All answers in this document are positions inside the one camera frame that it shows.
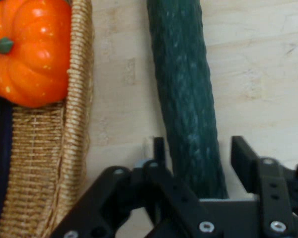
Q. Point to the woven wicker basket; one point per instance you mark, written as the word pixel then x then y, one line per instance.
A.
pixel 52 158

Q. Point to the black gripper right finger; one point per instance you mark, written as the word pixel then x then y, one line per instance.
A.
pixel 270 183

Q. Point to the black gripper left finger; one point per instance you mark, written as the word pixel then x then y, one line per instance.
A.
pixel 129 193

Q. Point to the dark green cucumber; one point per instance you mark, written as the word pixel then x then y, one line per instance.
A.
pixel 186 94

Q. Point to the orange pumpkin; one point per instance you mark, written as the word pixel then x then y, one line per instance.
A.
pixel 32 54

